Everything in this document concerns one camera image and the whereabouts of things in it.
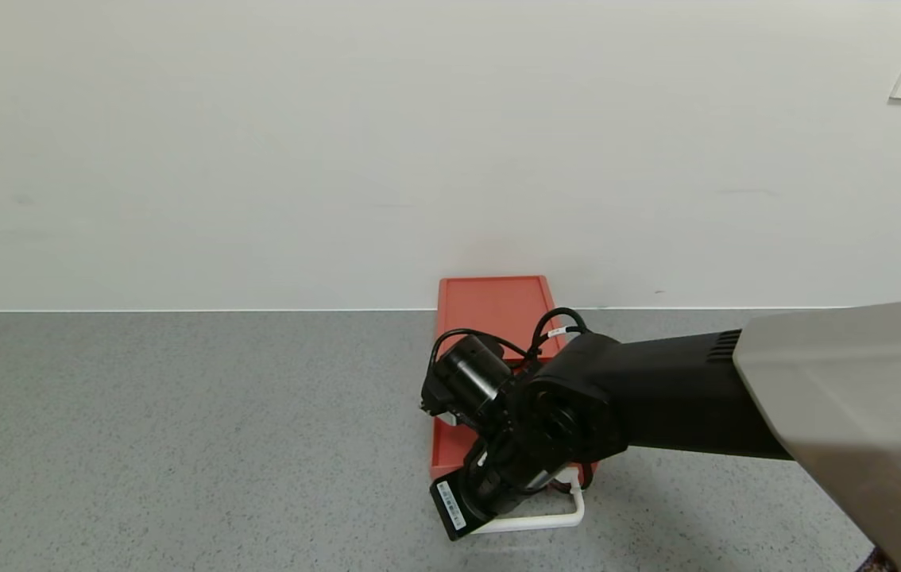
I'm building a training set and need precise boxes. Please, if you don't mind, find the red drawer with white handle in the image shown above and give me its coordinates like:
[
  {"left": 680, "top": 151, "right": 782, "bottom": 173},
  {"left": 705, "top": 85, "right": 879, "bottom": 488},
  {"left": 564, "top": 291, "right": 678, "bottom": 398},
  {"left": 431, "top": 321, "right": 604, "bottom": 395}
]
[{"left": 429, "top": 413, "right": 599, "bottom": 534}]

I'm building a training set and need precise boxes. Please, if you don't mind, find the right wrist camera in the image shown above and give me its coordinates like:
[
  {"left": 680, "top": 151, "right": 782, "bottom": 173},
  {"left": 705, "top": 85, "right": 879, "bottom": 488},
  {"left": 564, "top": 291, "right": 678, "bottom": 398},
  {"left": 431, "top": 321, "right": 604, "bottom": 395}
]
[{"left": 420, "top": 371, "right": 454, "bottom": 419}]

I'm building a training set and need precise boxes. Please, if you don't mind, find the black camera cable with tag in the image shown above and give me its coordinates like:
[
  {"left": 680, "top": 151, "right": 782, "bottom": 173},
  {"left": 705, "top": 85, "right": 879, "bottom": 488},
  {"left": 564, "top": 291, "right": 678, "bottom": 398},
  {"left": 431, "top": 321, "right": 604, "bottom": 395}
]
[{"left": 428, "top": 307, "right": 589, "bottom": 384}]

